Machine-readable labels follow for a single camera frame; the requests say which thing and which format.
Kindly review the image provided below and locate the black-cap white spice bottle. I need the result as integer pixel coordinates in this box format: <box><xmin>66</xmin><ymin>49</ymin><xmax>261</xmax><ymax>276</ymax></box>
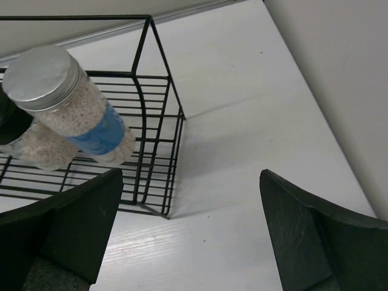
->
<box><xmin>1</xmin><ymin>92</ymin><xmax>78</xmax><ymax>171</ymax></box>

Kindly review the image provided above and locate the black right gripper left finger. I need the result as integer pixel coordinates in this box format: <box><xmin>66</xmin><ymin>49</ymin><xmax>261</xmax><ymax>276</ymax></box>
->
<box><xmin>1</xmin><ymin>169</ymin><xmax>123</xmax><ymax>290</ymax></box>

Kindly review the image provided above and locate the black wire rack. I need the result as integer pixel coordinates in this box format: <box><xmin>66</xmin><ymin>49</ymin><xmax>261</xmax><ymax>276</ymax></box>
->
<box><xmin>1</xmin><ymin>15</ymin><xmax>186</xmax><ymax>218</ymax></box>

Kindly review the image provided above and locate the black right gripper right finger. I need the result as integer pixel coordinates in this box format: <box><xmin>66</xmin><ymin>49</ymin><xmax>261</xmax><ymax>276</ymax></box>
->
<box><xmin>259</xmin><ymin>170</ymin><xmax>387</xmax><ymax>290</ymax></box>

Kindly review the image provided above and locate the silver-lid jar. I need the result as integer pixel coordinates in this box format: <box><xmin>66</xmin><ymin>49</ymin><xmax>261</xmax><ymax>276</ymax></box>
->
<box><xmin>2</xmin><ymin>45</ymin><xmax>136</xmax><ymax>167</ymax></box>

